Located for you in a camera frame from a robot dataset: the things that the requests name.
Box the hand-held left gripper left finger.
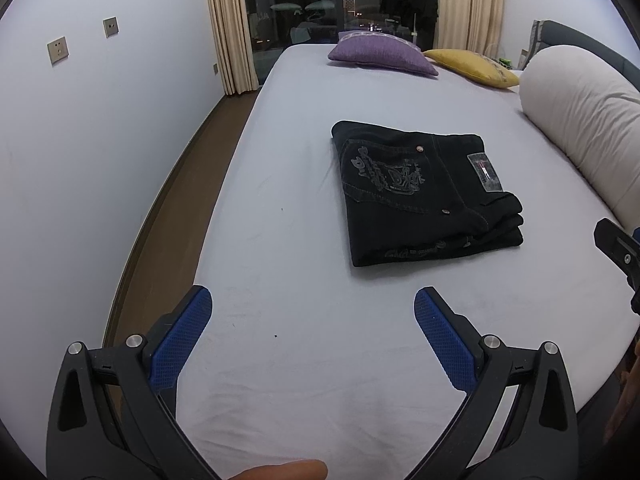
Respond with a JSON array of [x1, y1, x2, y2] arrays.
[[46, 285, 221, 480]]

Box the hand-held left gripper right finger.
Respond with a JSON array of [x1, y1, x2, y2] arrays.
[[414, 286, 581, 480]]

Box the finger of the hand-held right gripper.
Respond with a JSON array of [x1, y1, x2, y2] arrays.
[[594, 217, 640, 313]]

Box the black denim pants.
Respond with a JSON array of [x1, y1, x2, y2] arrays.
[[331, 120, 525, 268]]

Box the person's right forearm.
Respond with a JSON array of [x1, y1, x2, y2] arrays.
[[602, 335, 640, 441]]

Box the person's left hand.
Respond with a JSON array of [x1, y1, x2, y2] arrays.
[[234, 460, 328, 480]]

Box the bed with white sheet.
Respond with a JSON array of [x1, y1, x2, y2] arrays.
[[105, 42, 640, 480]]

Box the white bolster pillow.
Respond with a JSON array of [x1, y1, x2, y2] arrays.
[[519, 45, 640, 231]]

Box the grey upholstered headboard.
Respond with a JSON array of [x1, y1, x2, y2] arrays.
[[522, 19, 640, 91]]

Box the yellow pillow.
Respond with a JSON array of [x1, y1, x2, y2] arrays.
[[422, 49, 521, 88]]

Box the plain purple pillow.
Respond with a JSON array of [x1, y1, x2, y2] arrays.
[[327, 40, 440, 77]]

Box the patterned purple pillow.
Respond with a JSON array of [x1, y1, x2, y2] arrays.
[[338, 30, 422, 51]]

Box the dark hanging clothes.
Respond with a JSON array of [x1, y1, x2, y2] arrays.
[[379, 0, 440, 46]]

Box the dark glass door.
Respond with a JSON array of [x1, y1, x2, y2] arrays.
[[240, 0, 441, 86]]

